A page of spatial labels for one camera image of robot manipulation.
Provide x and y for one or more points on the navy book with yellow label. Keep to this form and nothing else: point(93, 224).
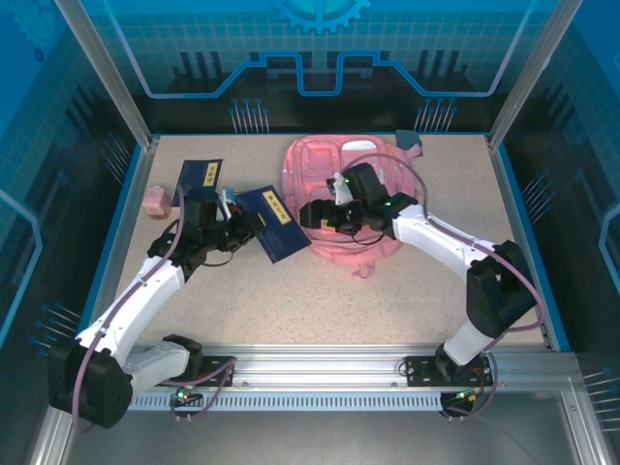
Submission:
point(281, 237)
point(194, 174)

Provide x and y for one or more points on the pink backpack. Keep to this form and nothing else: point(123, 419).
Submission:
point(310, 160)

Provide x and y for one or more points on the small pink box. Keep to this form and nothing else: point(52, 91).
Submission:
point(156, 202)

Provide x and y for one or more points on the grey-blue pouch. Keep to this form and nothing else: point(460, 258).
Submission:
point(407, 138)

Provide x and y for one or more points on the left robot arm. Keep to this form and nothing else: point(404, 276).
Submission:
point(145, 300)

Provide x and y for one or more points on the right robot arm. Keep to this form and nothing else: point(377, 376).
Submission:
point(436, 237)

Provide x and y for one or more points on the grey metal shelf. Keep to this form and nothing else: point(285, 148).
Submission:
point(310, 441)

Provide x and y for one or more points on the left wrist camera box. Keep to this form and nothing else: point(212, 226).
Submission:
point(201, 208)

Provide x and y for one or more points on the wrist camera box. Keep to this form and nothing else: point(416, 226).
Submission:
point(201, 208)
point(363, 181)

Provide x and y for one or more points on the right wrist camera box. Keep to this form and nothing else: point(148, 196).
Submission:
point(363, 181)

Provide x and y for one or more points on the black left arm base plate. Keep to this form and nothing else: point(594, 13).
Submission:
point(213, 373)

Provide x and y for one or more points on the aluminium mounting rail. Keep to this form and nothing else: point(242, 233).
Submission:
point(315, 363)

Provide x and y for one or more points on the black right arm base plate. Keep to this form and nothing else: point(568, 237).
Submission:
point(421, 370)

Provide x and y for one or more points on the aluminium frame post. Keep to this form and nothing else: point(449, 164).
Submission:
point(114, 82)
point(528, 82)

